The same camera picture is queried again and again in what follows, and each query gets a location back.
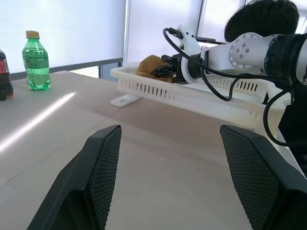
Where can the black robot torso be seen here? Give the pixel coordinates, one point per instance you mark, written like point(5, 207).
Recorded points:
point(297, 134)

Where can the white plastic bin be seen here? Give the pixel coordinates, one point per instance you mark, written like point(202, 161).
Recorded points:
point(168, 92)

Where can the cola bottle red cap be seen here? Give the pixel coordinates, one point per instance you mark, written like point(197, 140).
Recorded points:
point(4, 81)

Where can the mustard yellow sock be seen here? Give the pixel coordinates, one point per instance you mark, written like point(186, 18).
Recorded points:
point(147, 65)

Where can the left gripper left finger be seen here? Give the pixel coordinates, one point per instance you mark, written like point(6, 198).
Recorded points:
point(72, 191)

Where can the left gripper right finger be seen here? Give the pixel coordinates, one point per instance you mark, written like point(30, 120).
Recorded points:
point(263, 182)

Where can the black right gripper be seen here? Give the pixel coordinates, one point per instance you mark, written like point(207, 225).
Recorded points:
point(178, 69)

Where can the black-haired person head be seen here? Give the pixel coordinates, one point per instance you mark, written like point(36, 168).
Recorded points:
point(263, 16)

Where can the green bottle yellow cap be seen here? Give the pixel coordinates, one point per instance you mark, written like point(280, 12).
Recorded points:
point(36, 67)

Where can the black flat device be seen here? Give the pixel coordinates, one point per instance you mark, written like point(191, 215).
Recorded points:
point(208, 39)

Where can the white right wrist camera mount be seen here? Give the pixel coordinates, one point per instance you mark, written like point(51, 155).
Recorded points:
point(189, 40)

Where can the dark grey window frame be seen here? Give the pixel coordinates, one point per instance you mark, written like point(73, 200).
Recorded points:
point(72, 65)

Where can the white flat plastic lid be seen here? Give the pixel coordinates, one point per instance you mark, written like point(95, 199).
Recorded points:
point(124, 100)

